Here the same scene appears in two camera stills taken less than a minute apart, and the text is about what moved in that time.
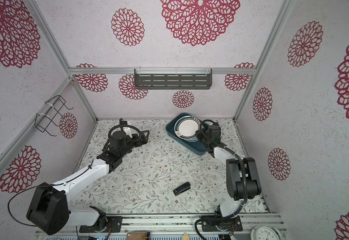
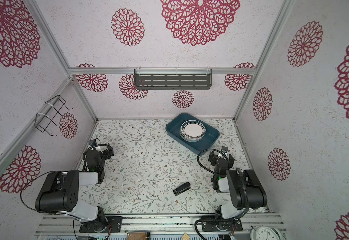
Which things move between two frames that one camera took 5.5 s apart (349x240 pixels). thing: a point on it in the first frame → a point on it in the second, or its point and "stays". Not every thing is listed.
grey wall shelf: [173, 78] stays
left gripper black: [143, 139] → [107, 155]
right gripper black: [199, 135] → [214, 158]
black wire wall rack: [42, 121] stays
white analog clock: [265, 233] stays
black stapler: [185, 186] stays
